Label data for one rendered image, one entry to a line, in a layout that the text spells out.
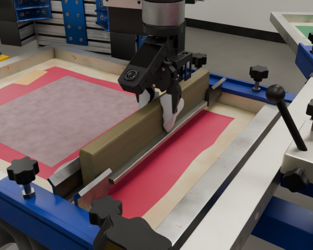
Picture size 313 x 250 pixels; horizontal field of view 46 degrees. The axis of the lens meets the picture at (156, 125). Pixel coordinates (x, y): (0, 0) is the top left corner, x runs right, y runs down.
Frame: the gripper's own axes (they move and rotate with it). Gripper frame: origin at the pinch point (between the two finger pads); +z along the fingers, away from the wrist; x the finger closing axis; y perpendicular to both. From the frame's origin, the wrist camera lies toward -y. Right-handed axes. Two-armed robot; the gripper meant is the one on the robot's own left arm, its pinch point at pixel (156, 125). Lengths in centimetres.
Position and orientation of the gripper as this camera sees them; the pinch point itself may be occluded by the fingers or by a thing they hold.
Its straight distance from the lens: 74.7
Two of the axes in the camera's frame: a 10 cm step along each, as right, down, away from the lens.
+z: 0.0, 8.6, 5.1
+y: 5.5, -4.2, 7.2
